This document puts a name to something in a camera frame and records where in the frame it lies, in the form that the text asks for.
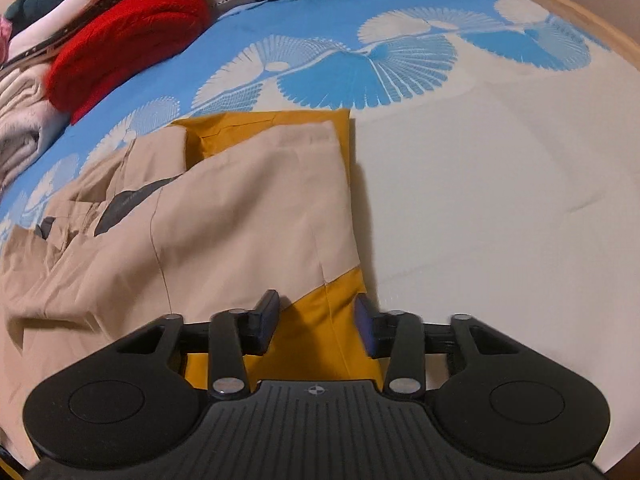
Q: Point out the cream folded blanket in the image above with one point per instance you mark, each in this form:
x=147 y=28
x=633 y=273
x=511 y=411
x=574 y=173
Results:
x=20 y=95

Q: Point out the white fluffy folded blanket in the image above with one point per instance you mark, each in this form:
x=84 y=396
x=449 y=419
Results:
x=30 y=150

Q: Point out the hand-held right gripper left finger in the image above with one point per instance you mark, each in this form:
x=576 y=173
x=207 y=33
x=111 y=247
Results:
x=266 y=322

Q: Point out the red folded blanket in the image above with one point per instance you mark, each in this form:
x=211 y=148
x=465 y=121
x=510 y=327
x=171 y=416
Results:
x=125 y=45

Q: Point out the beige and yellow hooded jacket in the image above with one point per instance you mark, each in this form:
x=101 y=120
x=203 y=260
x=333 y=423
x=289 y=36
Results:
x=210 y=230

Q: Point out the wooden bed frame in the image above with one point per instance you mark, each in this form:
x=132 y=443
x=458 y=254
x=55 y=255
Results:
x=575 y=15

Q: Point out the blue and white printed bedsheet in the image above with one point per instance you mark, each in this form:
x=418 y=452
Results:
x=475 y=185

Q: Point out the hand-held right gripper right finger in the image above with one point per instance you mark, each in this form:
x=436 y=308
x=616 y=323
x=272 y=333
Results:
x=362 y=327

